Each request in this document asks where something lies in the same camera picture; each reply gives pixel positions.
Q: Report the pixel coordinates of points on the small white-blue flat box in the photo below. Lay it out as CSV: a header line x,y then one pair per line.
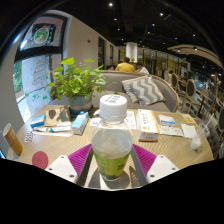
x,y
166,120

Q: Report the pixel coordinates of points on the white ointment tube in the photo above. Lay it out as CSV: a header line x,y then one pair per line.
x,y
53,129

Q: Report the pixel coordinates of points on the clear green-label water bottle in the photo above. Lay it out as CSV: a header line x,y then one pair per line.
x,y
111,153

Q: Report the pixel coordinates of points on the group of dining chairs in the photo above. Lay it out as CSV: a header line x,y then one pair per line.
x,y
190,88

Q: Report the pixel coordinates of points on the brown paper cup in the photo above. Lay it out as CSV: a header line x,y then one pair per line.
x,y
12,140

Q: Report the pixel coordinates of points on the grey curved sofa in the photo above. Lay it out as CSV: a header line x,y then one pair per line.
x,y
113,80

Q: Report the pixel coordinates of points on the small blue-white carton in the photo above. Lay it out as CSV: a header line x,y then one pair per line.
x,y
80,123

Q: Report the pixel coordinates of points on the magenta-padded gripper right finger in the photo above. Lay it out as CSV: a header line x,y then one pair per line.
x,y
146,160

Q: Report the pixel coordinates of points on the yellow card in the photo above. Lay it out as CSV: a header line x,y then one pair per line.
x,y
188,118

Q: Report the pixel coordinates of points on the person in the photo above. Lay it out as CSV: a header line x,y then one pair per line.
x,y
125,66
142,69

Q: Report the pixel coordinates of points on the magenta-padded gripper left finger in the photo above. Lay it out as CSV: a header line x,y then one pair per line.
x,y
78,160

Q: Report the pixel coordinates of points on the grey tufted chair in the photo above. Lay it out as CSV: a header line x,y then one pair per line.
x,y
215,136

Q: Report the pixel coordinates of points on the flat round red coaster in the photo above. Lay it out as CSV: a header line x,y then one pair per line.
x,y
40,160

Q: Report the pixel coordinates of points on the white paper napkin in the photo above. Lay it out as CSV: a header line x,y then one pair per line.
x,y
188,130

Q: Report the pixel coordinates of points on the window with festive stickers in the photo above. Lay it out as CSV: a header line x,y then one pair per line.
x,y
38,73

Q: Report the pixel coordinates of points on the white orange medicine box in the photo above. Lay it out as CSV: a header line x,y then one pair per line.
x,y
147,125

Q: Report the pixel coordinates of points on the green potted plant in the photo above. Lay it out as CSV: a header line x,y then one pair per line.
x,y
78,83

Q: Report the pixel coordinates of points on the blister pill pack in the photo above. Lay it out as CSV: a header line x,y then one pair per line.
x,y
28,136

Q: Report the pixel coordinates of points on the grey chevron cushion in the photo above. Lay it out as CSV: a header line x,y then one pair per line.
x,y
143,90

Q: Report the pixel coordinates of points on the group of ceiling lights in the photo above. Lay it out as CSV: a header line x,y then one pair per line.
x,y
161,14

